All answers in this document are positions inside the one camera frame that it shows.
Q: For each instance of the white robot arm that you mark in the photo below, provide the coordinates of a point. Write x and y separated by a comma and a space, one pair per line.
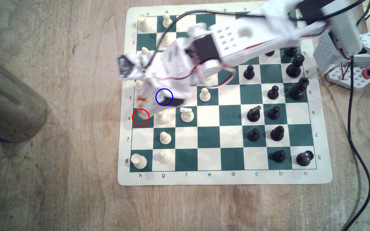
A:
236, 37

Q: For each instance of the white chess bishop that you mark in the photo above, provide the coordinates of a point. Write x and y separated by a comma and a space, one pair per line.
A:
145, 51
142, 118

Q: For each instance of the shiny metal cylinder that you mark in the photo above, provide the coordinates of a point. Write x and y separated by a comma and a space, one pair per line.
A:
5, 99

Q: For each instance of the white chess pawn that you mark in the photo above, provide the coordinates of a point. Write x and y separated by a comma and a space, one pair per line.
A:
165, 139
167, 23
162, 119
205, 95
165, 38
163, 157

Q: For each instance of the white chess king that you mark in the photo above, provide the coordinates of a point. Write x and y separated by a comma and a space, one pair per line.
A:
138, 84

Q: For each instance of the green white chess mat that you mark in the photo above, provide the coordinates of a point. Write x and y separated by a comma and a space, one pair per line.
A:
204, 179

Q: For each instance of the black chess knight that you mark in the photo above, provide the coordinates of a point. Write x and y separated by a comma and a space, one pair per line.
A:
253, 115

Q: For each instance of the black chess king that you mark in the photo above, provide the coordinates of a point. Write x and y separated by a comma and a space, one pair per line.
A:
298, 91

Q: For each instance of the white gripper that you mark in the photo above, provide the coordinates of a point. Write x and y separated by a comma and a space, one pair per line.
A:
173, 101

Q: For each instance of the white chess knight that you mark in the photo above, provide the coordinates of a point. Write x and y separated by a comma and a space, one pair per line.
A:
187, 116

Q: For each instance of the black chess pawn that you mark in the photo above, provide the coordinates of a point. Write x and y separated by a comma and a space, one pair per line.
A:
249, 73
253, 136
273, 93
279, 157
273, 114
270, 54

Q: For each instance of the black chess rook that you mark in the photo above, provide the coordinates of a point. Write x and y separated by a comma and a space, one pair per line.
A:
304, 158

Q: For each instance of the dark camera circuit board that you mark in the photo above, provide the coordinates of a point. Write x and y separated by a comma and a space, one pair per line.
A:
125, 65

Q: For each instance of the black chess queen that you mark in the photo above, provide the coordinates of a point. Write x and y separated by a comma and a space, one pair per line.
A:
294, 69

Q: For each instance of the black chess bishop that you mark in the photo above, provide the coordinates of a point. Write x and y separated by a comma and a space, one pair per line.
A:
277, 134
291, 52

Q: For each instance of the white chess rook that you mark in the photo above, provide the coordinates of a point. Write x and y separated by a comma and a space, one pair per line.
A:
139, 162
144, 25

